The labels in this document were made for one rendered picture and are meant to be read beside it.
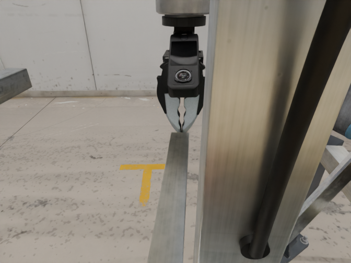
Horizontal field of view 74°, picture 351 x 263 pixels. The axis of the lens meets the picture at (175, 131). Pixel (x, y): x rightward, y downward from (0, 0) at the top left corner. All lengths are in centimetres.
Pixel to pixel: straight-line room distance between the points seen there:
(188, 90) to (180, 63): 5
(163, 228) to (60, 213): 131
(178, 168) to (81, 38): 265
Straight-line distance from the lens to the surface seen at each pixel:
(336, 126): 77
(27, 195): 173
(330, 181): 21
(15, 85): 41
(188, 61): 36
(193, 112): 43
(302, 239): 138
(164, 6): 38
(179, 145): 35
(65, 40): 295
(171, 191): 27
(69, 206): 154
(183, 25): 38
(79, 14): 285
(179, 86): 32
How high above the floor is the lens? 105
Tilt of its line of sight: 30 degrees down
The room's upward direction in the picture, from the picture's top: straight up
